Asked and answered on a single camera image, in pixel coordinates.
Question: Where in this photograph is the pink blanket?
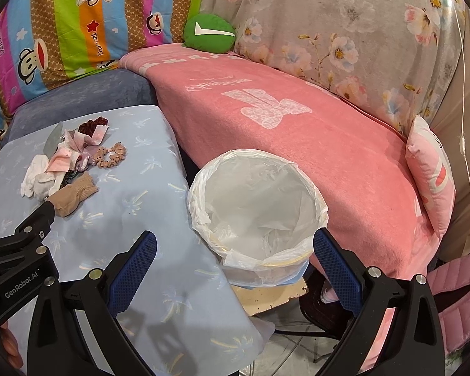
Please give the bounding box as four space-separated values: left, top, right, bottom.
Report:
119 42 441 373

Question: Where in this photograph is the blue-grey velvet pillow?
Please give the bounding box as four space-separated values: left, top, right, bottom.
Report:
2 69 158 144

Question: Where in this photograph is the grey drawstring pouch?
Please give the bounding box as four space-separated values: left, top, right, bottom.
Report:
43 122 63 159

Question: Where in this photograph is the tan pink scrunchie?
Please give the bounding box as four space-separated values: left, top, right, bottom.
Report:
93 142 127 169

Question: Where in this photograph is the colourful monkey print quilt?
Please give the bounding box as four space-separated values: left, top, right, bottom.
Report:
0 0 191 138

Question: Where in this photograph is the dark red scrunchie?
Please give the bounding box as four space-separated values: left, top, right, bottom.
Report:
78 116 108 137

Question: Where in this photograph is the mauve underwear cloth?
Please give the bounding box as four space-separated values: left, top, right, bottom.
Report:
67 146 99 172

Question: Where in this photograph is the white lined trash bin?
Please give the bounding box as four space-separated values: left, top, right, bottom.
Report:
187 149 328 290

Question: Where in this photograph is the grey floral bedsheet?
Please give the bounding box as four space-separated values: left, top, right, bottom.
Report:
201 0 468 134

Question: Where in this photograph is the cardboard piece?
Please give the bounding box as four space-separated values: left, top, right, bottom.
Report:
232 279 308 316

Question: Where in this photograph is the small pink pillow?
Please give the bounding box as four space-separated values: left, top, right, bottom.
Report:
405 116 456 239

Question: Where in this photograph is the left hand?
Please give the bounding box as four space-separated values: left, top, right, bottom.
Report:
0 322 24 369

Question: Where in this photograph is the pink padded jacket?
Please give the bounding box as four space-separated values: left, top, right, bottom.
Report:
427 255 470 355

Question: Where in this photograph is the green round cushion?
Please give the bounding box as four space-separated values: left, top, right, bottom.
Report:
183 14 236 54

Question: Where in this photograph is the light blue palm tablecloth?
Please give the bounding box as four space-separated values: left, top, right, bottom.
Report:
0 103 276 376

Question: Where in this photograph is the white sock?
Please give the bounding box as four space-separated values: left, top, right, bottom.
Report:
20 154 65 201

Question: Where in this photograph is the beige stocking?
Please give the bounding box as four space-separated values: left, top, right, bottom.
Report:
47 171 98 217

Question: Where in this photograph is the white thin cable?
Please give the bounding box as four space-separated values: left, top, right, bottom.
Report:
452 3 470 230

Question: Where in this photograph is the pink white cloth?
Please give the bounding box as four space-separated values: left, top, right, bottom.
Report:
47 126 108 172

